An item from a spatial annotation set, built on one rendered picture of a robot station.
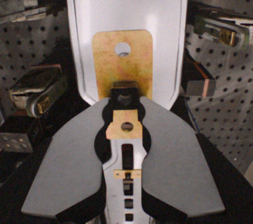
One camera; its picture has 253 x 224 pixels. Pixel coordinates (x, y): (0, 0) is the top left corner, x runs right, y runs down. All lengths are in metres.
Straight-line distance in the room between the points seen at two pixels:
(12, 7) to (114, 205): 0.66
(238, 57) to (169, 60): 0.45
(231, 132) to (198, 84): 0.58
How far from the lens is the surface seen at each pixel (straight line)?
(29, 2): 0.34
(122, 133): 0.16
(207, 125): 0.93
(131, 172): 0.59
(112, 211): 0.80
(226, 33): 0.32
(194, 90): 0.46
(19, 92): 0.41
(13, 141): 0.42
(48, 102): 0.39
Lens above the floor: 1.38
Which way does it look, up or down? 60 degrees down
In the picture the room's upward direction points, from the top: 178 degrees counter-clockwise
